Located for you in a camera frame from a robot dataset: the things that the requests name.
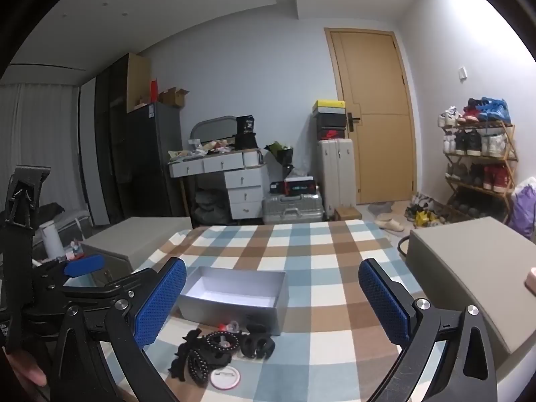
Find grey curtain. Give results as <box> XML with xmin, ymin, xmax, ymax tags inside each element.
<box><xmin>0</xmin><ymin>83</ymin><xmax>84</xmax><ymax>220</ymax></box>

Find pile of desk clutter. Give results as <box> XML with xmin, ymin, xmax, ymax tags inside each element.
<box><xmin>168</xmin><ymin>136</ymin><xmax>236</xmax><ymax>162</ymax></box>

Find white desk with drawers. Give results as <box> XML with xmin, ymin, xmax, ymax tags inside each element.
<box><xmin>169</xmin><ymin>149</ymin><xmax>269</xmax><ymax>221</ymax></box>

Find grey arched frame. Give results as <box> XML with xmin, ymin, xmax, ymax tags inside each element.
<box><xmin>190</xmin><ymin>115</ymin><xmax>239</xmax><ymax>152</ymax></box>

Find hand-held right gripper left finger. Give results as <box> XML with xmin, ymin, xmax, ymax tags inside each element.
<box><xmin>50</xmin><ymin>257</ymin><xmax>188</xmax><ymax>402</ymax></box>

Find grey bundle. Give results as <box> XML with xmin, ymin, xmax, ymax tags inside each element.
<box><xmin>194</xmin><ymin>190</ymin><xmax>231</xmax><ymax>223</ymax></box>

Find silver suitcase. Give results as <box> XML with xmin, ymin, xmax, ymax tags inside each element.
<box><xmin>262</xmin><ymin>193</ymin><xmax>326</xmax><ymax>224</ymax></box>

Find checked tablecloth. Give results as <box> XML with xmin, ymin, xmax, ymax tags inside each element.
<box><xmin>105</xmin><ymin>220</ymin><xmax>461</xmax><ymax>402</ymax></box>

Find dark wardrobe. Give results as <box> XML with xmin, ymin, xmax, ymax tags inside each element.
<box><xmin>94</xmin><ymin>53</ymin><xmax>131</xmax><ymax>225</ymax></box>

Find black beaded hair clip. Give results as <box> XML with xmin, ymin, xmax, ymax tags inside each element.
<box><xmin>186</xmin><ymin>349</ymin><xmax>211</xmax><ymax>387</ymax></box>

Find tall flat cardboard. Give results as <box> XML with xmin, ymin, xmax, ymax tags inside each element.
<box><xmin>126</xmin><ymin>53</ymin><xmax>151</xmax><ymax>113</ymax></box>

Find white suitcase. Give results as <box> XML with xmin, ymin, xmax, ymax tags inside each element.
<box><xmin>317</xmin><ymin>138</ymin><xmax>356</xmax><ymax>219</ymax></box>

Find black hair claw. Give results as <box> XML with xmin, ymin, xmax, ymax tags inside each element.
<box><xmin>240</xmin><ymin>324</ymin><xmax>276</xmax><ymax>361</ymax></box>

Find round white badge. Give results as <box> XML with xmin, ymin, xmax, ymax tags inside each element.
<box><xmin>210</xmin><ymin>368</ymin><xmax>241</xmax><ymax>391</ymax></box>

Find open cardboard box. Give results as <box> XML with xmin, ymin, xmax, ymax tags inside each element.
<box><xmin>158</xmin><ymin>87</ymin><xmax>190</xmax><ymax>109</ymax></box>

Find wooden door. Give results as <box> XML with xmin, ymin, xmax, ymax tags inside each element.
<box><xmin>324</xmin><ymin>28</ymin><xmax>417</xmax><ymax>209</ymax></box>

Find grey cardboard box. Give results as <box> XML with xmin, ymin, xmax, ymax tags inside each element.
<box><xmin>178</xmin><ymin>266</ymin><xmax>289</xmax><ymax>336</ymax></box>

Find wooden shoe rack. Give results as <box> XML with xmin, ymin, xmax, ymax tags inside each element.
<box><xmin>438</xmin><ymin>97</ymin><xmax>514</xmax><ymax>218</ymax></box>
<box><xmin>440</xmin><ymin>119</ymin><xmax>519</xmax><ymax>223</ymax></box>

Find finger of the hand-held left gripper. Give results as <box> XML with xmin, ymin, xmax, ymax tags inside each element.
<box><xmin>63</xmin><ymin>268</ymin><xmax>159</xmax><ymax>300</ymax></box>
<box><xmin>63</xmin><ymin>254</ymin><xmax>105</xmax><ymax>278</ymax></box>

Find person's left hand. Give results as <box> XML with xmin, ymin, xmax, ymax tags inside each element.
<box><xmin>4</xmin><ymin>347</ymin><xmax>48</xmax><ymax>388</ymax></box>

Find black bag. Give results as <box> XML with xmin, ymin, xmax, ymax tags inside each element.
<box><xmin>234</xmin><ymin>115</ymin><xmax>259</xmax><ymax>150</ymax></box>

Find grey fabric basket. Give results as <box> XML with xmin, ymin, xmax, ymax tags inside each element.
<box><xmin>54</xmin><ymin>209</ymin><xmax>93</xmax><ymax>240</ymax></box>

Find white bottle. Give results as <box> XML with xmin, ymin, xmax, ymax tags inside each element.
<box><xmin>40</xmin><ymin>220</ymin><xmax>66</xmax><ymax>261</ymax></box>

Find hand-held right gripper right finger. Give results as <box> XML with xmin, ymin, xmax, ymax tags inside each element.
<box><xmin>358</xmin><ymin>258</ymin><xmax>499</xmax><ymax>402</ymax></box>

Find beige slippers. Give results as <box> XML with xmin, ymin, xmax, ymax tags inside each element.
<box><xmin>374</xmin><ymin>218</ymin><xmax>405</xmax><ymax>232</ymax></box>

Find red label black shoe box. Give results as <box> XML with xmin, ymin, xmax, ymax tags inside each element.
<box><xmin>316</xmin><ymin>128</ymin><xmax>350</xmax><ymax>141</ymax></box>

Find purple bag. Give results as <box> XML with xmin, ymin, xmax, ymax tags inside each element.
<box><xmin>512</xmin><ymin>176</ymin><xmax>536</xmax><ymax>240</ymax></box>

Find plain black shoe box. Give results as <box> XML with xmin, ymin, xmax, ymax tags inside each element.
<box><xmin>315</xmin><ymin>113</ymin><xmax>348</xmax><ymax>130</ymax></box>

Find dark cloth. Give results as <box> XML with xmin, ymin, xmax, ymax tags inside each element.
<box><xmin>41</xmin><ymin>203</ymin><xmax>66</xmax><ymax>221</ymax></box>

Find pile of loose shoes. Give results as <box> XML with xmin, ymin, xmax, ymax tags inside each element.
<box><xmin>404</xmin><ymin>193</ymin><xmax>451</xmax><ymax>225</ymax></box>

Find dark fridge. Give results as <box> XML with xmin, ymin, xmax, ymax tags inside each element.
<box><xmin>126</xmin><ymin>101</ymin><xmax>187</xmax><ymax>219</ymax></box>

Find grey bench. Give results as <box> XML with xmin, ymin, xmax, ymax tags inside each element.
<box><xmin>405</xmin><ymin>216</ymin><xmax>536</xmax><ymax>384</ymax></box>
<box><xmin>79</xmin><ymin>217</ymin><xmax>193</xmax><ymax>278</ymax></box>

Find black box with red edge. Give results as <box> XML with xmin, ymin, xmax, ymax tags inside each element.
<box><xmin>285</xmin><ymin>176</ymin><xmax>316</xmax><ymax>197</ymax></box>

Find dark green wrapped bouquet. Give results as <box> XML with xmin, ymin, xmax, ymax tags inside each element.
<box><xmin>265</xmin><ymin>141</ymin><xmax>294</xmax><ymax>166</ymax></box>

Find small cardboard box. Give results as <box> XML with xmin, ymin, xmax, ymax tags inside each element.
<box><xmin>334</xmin><ymin>206</ymin><xmax>362</xmax><ymax>222</ymax></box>

